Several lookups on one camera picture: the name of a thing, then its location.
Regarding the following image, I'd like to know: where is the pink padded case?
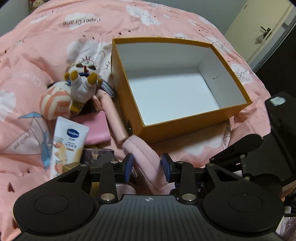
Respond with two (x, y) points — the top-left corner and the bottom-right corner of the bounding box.
(122, 135), (175, 195)

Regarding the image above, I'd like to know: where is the gold rectangular box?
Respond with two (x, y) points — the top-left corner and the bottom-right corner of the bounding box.
(62, 162), (81, 173)

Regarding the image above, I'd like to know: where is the white Vaseline lotion tube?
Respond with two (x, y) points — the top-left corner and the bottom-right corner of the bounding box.
(50, 116), (89, 179)

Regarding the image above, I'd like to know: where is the pink flat pouch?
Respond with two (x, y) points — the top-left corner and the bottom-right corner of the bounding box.
(71, 110), (111, 146)

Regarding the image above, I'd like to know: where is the pink cylindrical bottle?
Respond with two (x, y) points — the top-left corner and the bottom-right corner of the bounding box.
(97, 89), (129, 144)

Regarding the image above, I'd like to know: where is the orange cardboard box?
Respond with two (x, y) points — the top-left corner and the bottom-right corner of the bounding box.
(111, 37), (252, 144)

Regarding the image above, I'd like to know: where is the blue white tag card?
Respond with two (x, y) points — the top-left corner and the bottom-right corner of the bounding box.
(100, 80), (116, 98)

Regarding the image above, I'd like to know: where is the pink striped plush ball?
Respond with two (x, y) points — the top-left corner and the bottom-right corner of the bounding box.
(40, 81), (71, 121)

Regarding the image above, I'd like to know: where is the raccoon sailor plush toy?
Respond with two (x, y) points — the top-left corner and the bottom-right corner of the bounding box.
(64, 56), (103, 116)

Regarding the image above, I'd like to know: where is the pink paper crane duvet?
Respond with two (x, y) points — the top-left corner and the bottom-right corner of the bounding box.
(1, 1), (270, 240)

